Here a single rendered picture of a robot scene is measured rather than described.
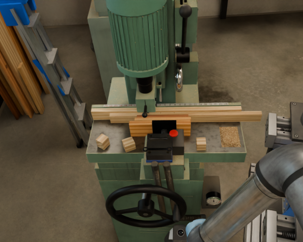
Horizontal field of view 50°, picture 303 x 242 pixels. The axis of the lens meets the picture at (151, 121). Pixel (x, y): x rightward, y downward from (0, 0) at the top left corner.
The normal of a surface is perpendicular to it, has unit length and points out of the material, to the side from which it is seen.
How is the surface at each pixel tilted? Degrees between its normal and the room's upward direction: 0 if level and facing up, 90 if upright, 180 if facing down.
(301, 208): 73
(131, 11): 90
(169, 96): 90
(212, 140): 0
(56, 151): 0
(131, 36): 90
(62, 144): 0
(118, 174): 90
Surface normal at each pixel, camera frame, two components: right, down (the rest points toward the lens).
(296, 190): -0.90, -0.16
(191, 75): -0.04, 0.73
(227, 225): -0.51, 0.39
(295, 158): -0.62, -0.61
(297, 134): -0.07, -0.68
